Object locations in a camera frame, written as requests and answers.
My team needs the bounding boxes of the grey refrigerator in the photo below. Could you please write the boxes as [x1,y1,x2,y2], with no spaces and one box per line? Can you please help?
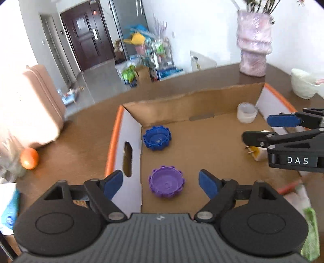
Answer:
[109,0,150,61]

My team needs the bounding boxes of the small brown carton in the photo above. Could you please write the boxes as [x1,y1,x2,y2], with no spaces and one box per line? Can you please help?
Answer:
[134,65,152,85]

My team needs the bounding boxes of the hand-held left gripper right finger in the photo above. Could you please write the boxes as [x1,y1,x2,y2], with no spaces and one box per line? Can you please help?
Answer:
[194,169,282,223]

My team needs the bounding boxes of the pink artificial flowers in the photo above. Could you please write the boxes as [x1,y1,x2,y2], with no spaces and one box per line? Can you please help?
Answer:
[231,0,281,16]

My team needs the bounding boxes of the white flat board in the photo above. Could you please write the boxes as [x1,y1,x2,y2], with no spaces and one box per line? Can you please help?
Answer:
[190,50,217,72]

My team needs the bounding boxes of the orange fruit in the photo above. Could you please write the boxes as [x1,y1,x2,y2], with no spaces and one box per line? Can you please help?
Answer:
[21,148,39,170]

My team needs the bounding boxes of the blue flat box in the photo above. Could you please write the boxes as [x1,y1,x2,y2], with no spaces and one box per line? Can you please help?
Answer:
[157,68,183,80]

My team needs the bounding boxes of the purple ridged plastic lid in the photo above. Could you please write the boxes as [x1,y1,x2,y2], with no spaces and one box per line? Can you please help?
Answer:
[148,165,185,199]

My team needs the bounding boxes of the yellow toy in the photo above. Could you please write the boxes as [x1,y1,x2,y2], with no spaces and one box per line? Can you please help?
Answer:
[123,34,147,46]

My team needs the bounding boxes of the pink textured vase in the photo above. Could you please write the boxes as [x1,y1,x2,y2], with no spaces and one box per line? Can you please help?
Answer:
[237,10,274,76]

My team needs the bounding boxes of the small colourful toy pile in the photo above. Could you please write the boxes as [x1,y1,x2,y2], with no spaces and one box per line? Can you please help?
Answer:
[58,87,84,105]

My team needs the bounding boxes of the green snack packets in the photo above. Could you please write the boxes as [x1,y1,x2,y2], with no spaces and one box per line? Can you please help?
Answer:
[121,65,137,84]

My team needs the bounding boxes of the blue tissue pack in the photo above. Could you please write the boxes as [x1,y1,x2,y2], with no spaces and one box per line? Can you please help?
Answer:
[0,183,21,235]

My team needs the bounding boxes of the orange red stick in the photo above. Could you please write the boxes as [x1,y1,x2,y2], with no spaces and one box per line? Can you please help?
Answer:
[278,183,300,195]

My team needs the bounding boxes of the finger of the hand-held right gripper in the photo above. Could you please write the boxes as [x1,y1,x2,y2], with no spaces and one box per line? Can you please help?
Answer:
[267,108,324,130]
[242,128,324,152]

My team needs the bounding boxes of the white bowl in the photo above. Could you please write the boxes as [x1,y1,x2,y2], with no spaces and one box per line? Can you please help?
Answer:
[291,68,324,100]

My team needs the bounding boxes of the blue ridged plastic lid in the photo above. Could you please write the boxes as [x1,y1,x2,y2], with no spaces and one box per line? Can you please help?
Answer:
[142,126,173,151]

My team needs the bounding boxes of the green plastic packet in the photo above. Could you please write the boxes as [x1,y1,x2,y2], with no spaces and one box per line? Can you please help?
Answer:
[301,207,321,261]

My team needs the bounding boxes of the white yellow power plug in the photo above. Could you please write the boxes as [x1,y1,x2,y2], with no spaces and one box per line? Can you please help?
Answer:
[244,130,269,162]

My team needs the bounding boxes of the metal storage rack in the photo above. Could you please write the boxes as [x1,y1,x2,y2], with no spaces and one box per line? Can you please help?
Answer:
[145,38,174,81]

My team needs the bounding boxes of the cardboard box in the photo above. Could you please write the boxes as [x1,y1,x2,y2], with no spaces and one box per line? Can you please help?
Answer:
[105,82,308,214]

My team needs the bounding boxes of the pink suitcase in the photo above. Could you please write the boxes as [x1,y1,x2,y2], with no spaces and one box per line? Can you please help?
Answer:
[0,64,67,150]

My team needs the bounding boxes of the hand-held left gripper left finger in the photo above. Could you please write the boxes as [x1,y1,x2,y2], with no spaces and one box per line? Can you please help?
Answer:
[43,170,127,223]

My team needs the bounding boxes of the dark brown door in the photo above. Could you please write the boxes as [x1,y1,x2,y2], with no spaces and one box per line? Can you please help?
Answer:
[60,5,115,72]

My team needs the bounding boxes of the white plastic bag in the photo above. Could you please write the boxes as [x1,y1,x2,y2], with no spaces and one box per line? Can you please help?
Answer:
[285,185,312,224]

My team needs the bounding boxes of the clear plastic bag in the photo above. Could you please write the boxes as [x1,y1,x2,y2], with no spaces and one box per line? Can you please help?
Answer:
[0,134,26,177]

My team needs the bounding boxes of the white round container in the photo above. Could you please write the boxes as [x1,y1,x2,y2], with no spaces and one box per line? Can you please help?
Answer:
[237,102,258,124]

